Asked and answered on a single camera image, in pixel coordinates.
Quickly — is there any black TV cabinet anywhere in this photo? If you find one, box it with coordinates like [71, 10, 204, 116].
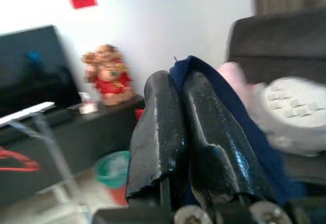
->
[0, 95, 146, 207]

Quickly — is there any black garment red trim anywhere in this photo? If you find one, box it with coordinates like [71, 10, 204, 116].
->
[169, 55, 306, 207]

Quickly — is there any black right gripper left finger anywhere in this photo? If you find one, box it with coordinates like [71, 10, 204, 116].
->
[126, 70, 191, 204]

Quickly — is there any red robed figurine statue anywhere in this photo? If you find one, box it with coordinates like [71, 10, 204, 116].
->
[80, 43, 135, 107]

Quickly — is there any pink cloth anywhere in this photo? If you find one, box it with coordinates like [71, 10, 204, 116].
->
[218, 62, 258, 101]

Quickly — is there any red plastic hanger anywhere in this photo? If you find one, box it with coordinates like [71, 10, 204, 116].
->
[0, 145, 42, 173]

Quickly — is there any silver metal clothes rack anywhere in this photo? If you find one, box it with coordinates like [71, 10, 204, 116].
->
[0, 101, 91, 224]

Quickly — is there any orange bin green liner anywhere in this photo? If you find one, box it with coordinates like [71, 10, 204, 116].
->
[95, 150, 132, 206]

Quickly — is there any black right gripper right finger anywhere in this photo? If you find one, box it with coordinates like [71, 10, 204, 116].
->
[182, 71, 277, 204]

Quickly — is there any black flat television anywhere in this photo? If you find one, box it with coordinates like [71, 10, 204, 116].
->
[0, 24, 83, 110]

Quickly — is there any white tissue box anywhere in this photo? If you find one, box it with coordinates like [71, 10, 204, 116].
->
[78, 93, 99, 115]

